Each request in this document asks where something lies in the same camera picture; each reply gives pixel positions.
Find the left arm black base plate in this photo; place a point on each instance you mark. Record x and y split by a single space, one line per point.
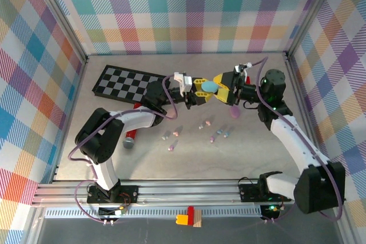
128 194

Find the aluminium frame post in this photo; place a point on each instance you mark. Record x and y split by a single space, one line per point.
63 18
311 12

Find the red toy brick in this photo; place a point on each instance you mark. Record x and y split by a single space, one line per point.
190 212

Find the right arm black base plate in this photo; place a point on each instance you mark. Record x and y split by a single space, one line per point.
248 194

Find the wooden block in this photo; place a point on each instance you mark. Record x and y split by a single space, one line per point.
197 219

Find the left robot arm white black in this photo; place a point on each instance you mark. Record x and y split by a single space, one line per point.
134 119

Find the yellow toy brick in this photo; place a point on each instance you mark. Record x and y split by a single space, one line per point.
181 219

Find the aluminium mounting rail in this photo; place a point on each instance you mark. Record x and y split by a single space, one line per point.
186 192

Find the black grey folding chessboard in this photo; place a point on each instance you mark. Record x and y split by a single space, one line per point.
125 82

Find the aluminium side floor rail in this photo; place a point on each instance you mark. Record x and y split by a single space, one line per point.
296 84
69 121

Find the purple earbud charging case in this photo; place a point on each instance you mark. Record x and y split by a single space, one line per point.
235 112

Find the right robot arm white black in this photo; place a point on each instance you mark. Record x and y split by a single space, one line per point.
291 141

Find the blue earbud charging case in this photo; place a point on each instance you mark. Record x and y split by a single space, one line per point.
209 87

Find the small red block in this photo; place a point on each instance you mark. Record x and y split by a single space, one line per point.
248 80

